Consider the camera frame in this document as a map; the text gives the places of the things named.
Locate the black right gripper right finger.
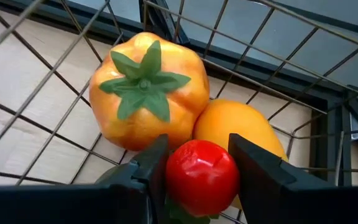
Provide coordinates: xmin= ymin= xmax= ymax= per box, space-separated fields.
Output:
xmin=227 ymin=133 xmax=338 ymax=224

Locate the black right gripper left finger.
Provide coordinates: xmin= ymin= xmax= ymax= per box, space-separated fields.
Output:
xmin=94 ymin=134 xmax=170 ymax=224

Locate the orange persimmon with green leaves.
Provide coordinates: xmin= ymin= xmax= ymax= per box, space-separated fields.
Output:
xmin=88 ymin=31 xmax=211 ymax=152

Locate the small red strawberry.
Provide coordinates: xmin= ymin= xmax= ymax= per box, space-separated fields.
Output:
xmin=163 ymin=139 xmax=241 ymax=224

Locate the orange yellow mango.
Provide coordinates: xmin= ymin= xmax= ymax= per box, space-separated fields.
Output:
xmin=193 ymin=99 xmax=289 ymax=209

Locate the black clamp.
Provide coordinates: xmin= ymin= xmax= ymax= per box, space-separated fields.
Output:
xmin=138 ymin=0 xmax=190 ymax=45

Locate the wire mesh basket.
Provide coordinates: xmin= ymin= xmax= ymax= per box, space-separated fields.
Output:
xmin=0 ymin=0 xmax=358 ymax=224

